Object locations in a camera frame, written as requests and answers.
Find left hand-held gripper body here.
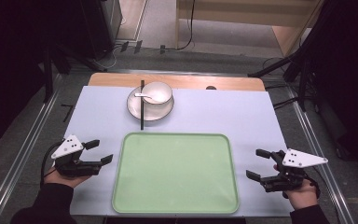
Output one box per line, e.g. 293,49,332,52
50,133,103,178

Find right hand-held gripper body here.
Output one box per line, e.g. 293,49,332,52
260,147,329,192

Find person's left hand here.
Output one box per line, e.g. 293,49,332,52
43,166,91,189

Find person's right hand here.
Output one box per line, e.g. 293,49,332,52
273,164,320,211

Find black chopsticks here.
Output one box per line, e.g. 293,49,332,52
140,79,145,132

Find light blue table mat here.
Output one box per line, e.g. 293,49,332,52
62,86,294,218

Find white plate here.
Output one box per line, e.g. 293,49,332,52
126,85,175,122

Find green tray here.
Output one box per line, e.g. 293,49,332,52
111,132,240,216

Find white spoon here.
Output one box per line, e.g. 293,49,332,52
134,92,166,104

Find black metal stand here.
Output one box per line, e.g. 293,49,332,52
247,31,324,114
42,43,101,105

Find white bowl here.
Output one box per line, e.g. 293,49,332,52
141,80,173,105

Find black curtain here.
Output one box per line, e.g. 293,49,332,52
301,0,358,172
0,0,85,154

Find wooden table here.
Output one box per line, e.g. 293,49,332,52
87,72,266,92

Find black cabinet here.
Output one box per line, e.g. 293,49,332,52
79,0,123,61

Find light wooden bench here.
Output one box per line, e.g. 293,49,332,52
174,0,325,58

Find left hand-held gripper cable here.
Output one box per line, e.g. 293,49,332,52
39,141,63,189

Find aluminium floor rail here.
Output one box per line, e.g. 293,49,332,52
0,88,62,224
285,83,357,224

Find black hanging cable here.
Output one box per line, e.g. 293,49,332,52
159,0,197,54

